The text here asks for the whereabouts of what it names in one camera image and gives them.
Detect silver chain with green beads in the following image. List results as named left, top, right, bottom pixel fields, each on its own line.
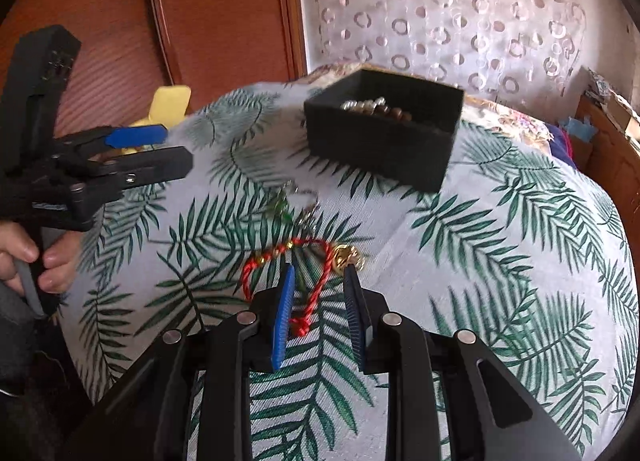
left=267, top=181, right=321, bottom=237

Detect red cord bracelet gold charm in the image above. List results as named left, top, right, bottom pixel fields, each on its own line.
left=242, top=237, right=365, bottom=339

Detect leaf print bedspread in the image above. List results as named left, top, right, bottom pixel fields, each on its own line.
left=57, top=84, right=638, bottom=461

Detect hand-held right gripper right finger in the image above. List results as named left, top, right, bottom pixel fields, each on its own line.
left=342, top=263, right=586, bottom=461

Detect blue plastic bag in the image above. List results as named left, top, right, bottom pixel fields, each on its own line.
left=560, top=116, right=596, bottom=142

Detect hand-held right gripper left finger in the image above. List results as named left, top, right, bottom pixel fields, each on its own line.
left=65, top=263, right=297, bottom=461

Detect black square box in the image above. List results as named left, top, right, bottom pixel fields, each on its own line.
left=304, top=68, right=465, bottom=193

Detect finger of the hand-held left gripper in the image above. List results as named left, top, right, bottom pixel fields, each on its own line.
left=62, top=124, right=169, bottom=154
left=70, top=146, right=194, bottom=204

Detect navy blanket with red edge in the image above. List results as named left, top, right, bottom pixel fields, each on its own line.
left=542, top=121, right=586, bottom=172

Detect person's left hand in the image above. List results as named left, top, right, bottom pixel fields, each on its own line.
left=0, top=220, right=83, bottom=297

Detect silver bead bracelet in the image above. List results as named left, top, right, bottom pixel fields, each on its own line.
left=341, top=96, right=388, bottom=114

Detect brown wooden wardrobe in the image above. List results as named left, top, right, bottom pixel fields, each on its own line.
left=0, top=0, right=308, bottom=152

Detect open cardboard box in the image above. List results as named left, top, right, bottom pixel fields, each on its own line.
left=602, top=91, right=640, bottom=137

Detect patterned cloth bundle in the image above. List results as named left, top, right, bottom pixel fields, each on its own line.
left=585, top=68, right=621, bottom=102

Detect long wooden cabinet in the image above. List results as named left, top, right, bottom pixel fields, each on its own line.
left=570, top=94, right=640, bottom=192

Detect dark clothing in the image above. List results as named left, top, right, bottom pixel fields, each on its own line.
left=0, top=388, right=93, bottom=461

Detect yellow plush toy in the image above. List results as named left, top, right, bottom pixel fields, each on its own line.
left=120, top=85, right=192, bottom=157

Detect sheer circle pattern curtain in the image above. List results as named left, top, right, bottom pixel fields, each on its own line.
left=295, top=0, right=596, bottom=107

